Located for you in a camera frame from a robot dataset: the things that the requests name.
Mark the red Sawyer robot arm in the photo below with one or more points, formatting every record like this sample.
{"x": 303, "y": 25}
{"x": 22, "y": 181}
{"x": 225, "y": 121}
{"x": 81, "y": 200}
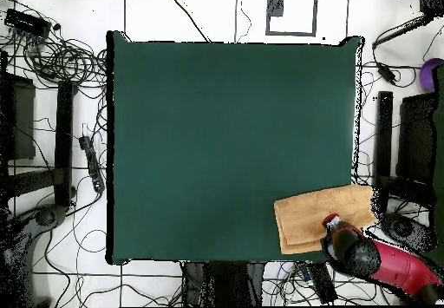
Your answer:
{"x": 399, "y": 269}

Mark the dark green table cloth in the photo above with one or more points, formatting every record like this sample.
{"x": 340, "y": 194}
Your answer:
{"x": 208, "y": 131}

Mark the black rod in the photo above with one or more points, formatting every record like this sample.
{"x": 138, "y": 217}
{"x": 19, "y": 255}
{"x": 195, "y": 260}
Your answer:
{"x": 402, "y": 30}

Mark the black power adapter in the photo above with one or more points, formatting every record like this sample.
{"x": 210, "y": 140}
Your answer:
{"x": 386, "y": 73}

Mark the dark rectangular case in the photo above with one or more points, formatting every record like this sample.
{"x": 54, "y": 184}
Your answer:
{"x": 20, "y": 120}
{"x": 416, "y": 138}

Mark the long black power strip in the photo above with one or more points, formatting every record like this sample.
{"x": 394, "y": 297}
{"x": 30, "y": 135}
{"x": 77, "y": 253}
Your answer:
{"x": 321, "y": 289}

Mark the orange terry towel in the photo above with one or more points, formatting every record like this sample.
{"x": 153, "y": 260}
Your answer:
{"x": 305, "y": 214}

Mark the black stand bar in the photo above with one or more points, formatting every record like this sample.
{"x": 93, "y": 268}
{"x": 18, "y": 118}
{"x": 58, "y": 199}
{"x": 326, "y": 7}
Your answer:
{"x": 64, "y": 141}
{"x": 383, "y": 148}

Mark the black stand foot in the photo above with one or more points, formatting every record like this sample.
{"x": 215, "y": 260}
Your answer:
{"x": 45, "y": 216}
{"x": 404, "y": 230}

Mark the black hub box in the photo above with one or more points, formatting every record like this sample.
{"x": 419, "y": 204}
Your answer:
{"x": 27, "y": 23}

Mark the purple ball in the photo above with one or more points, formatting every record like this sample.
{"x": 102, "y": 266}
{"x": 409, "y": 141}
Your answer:
{"x": 428, "y": 75}

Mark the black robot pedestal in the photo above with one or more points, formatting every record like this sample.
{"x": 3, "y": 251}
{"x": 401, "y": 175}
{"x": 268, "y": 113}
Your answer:
{"x": 225, "y": 283}

